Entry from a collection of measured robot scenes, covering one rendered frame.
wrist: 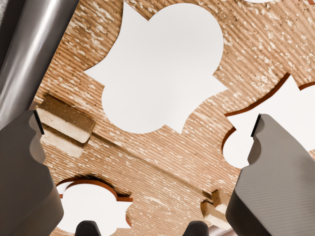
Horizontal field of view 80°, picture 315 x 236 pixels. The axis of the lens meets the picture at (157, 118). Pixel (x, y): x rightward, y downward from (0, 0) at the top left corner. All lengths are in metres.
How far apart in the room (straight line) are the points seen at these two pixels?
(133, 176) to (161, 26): 0.21
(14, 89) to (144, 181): 0.21
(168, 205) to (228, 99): 0.21
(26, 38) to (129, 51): 0.11
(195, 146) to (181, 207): 0.14
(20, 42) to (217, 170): 0.29
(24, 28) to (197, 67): 0.17
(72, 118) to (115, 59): 0.08
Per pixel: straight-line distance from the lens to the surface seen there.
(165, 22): 0.18
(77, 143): 0.24
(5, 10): 0.26
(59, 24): 0.23
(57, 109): 0.22
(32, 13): 0.24
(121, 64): 0.19
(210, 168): 0.29
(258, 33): 0.21
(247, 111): 0.23
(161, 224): 0.40
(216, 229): 0.48
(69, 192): 0.32
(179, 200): 0.34
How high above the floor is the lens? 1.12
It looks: 57 degrees down
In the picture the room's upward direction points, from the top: 179 degrees clockwise
